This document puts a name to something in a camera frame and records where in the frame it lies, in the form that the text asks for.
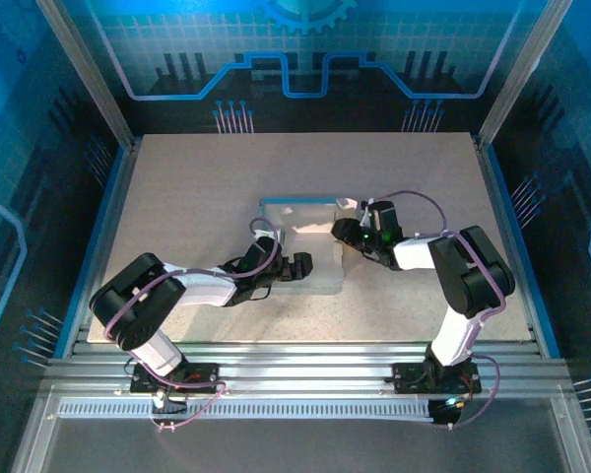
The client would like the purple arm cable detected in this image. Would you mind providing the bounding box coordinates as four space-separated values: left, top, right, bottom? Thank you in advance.
361 190 506 431
101 219 282 434

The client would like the aluminium upright post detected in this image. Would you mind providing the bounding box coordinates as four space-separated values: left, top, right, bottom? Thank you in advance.
475 0 575 147
33 0 140 149

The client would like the aluminium frame rail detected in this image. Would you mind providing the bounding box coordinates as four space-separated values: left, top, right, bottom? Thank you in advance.
43 342 572 400

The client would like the black controller with green light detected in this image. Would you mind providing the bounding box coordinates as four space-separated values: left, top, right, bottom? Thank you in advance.
428 397 468 429

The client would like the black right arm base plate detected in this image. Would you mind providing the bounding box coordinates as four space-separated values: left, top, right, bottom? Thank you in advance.
391 362 483 395

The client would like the blue-trimmed aluminium side rail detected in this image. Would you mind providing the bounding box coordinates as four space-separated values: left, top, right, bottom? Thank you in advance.
61 137 144 359

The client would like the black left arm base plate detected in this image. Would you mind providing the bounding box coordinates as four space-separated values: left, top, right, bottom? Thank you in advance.
130 362 222 395

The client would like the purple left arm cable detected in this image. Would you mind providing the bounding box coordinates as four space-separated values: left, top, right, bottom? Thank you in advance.
101 219 282 434

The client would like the light blue cloth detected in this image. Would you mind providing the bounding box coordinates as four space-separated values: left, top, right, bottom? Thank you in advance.
259 196 349 296

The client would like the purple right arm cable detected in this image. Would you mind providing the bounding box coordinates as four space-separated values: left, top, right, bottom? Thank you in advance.
361 190 506 431

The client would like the slotted grey cable duct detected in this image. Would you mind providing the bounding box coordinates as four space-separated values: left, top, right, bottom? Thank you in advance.
58 397 434 421

